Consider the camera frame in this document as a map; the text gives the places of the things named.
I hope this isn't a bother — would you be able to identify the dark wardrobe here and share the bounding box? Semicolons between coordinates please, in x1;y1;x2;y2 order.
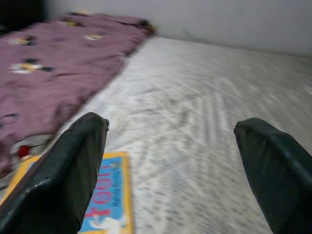
0;0;48;37

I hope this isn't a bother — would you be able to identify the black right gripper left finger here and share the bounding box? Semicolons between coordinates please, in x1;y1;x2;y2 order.
0;112;110;234

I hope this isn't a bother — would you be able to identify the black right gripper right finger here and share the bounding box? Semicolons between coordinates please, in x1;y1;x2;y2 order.
234;117;312;234

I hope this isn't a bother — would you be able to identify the white quilted mattress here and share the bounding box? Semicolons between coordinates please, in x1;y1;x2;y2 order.
0;36;312;234

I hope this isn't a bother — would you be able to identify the purple cartoon mouse blanket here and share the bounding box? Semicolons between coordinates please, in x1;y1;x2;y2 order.
0;12;156;181

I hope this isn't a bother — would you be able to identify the colourful children's book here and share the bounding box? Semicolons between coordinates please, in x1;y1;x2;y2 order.
0;151;135;234

